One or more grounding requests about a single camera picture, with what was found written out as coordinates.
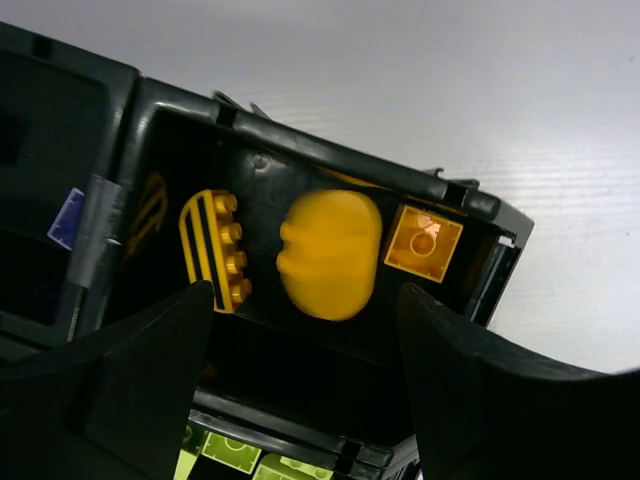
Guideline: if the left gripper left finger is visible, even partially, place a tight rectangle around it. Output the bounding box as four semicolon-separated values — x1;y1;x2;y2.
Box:
1;282;213;479

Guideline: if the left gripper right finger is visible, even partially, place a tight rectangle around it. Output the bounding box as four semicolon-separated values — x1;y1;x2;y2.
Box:
397;284;639;479

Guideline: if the lime green sloped brick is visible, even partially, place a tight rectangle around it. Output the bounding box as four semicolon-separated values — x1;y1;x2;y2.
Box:
174;424;204;480

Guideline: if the lime green curved brick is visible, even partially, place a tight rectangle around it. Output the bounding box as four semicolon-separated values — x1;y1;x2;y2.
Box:
201;432;262;474

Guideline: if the lime green square brick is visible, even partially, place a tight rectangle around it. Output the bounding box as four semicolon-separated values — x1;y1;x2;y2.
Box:
252;453;334;480

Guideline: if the transparent orange square brick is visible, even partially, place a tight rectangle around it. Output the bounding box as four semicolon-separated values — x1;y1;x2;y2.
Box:
384;205;464;283

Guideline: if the purple square brick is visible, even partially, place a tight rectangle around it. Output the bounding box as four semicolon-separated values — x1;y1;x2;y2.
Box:
47;188;85;251

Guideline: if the orange boat-shaped brick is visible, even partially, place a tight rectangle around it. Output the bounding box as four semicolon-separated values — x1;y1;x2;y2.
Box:
179;190;252;314

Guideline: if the orange oval brick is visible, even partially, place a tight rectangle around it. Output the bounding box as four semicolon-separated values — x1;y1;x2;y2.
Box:
276;189;382;322

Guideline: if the black four-compartment tray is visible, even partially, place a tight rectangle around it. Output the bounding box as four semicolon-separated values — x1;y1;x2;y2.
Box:
1;24;534;479

